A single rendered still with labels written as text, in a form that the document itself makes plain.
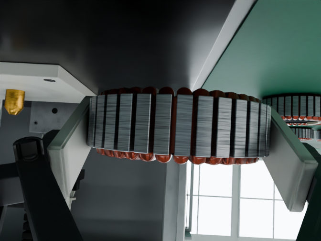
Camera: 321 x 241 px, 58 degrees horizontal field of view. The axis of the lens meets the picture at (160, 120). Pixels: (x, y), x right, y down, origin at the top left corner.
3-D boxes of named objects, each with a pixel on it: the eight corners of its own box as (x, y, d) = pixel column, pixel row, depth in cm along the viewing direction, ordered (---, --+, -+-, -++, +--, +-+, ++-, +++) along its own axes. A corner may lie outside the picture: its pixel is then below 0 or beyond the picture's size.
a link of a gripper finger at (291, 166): (303, 161, 13) (320, 162, 13) (261, 104, 19) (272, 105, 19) (288, 213, 14) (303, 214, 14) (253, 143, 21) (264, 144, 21)
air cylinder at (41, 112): (31, 97, 45) (27, 133, 44) (80, 99, 45) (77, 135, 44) (44, 102, 50) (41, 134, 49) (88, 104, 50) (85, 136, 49)
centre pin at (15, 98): (2, 88, 32) (-1, 113, 31) (20, 89, 32) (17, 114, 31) (11, 92, 34) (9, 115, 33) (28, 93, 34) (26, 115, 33)
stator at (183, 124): (63, 77, 13) (58, 159, 13) (309, 90, 13) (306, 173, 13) (109, 102, 24) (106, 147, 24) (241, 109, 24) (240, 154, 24)
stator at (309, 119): (250, 103, 52) (250, 124, 51) (269, 91, 41) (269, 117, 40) (315, 106, 51) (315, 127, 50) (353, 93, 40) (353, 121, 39)
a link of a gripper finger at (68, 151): (68, 200, 14) (52, 199, 14) (97, 135, 21) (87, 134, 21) (61, 147, 13) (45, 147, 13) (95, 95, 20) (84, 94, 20)
